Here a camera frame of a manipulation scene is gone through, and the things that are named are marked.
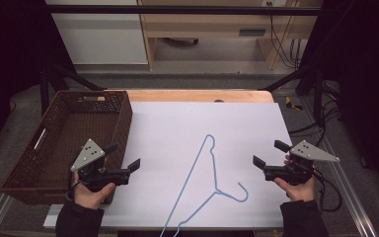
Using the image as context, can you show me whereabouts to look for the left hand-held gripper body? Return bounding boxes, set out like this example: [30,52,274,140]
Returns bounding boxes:
[69,138,130,194]

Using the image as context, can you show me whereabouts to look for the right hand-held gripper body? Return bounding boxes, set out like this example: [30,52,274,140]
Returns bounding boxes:
[263,139,341,186]

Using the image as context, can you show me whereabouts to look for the black metal frame bar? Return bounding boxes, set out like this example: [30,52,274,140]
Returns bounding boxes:
[45,4,322,17]

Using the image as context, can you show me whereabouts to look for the white paper sheet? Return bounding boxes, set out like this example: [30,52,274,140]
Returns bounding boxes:
[42,101,297,229]

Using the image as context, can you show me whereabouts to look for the blue wire hanger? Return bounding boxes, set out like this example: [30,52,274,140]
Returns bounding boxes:
[159,133,250,237]

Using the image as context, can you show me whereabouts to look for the yellow and black tool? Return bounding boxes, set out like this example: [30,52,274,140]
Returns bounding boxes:
[284,96,304,112]

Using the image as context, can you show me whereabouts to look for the black hanging cables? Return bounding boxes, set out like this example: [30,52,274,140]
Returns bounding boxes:
[265,1,307,70]

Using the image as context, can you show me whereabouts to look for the person's left hand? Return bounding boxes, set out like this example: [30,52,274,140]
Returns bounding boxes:
[73,171,116,210]

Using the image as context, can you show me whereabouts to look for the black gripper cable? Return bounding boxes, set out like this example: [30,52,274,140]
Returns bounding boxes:
[312,168,343,213]
[65,171,80,202]

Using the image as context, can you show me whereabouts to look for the black floor cables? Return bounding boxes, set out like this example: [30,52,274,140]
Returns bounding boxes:
[287,80,343,147]

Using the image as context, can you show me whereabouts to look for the wooden desk cabinet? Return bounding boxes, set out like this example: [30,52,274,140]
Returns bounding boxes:
[137,0,324,71]

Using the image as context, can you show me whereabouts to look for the person's right hand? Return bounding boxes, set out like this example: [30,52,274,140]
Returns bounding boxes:
[273,154,317,202]

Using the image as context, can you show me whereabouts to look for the white cabinet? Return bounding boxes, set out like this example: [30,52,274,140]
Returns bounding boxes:
[44,0,150,66]

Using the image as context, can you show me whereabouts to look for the brown woven plastic basket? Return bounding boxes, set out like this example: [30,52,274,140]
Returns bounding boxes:
[0,90,134,205]

